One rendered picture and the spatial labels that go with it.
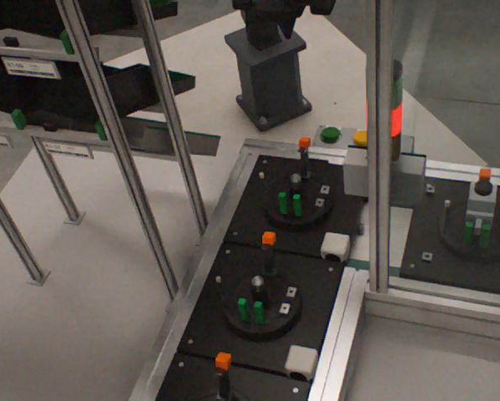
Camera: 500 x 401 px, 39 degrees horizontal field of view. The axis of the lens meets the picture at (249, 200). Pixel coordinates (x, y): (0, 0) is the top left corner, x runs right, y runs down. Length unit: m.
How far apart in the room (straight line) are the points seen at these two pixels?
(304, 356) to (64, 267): 0.62
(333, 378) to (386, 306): 0.19
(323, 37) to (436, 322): 0.97
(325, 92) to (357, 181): 0.74
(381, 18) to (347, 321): 0.57
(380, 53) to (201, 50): 1.18
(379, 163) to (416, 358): 0.43
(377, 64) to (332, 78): 0.94
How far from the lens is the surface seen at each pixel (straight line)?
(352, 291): 1.29
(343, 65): 1.90
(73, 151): 1.16
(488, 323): 1.30
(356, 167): 1.09
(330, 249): 1.30
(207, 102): 1.85
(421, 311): 1.30
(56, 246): 1.62
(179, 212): 1.59
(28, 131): 1.18
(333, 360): 1.21
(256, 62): 1.61
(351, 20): 3.62
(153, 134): 1.28
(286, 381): 1.18
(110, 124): 1.07
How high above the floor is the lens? 2.01
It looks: 47 degrees down
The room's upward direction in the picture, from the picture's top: 11 degrees counter-clockwise
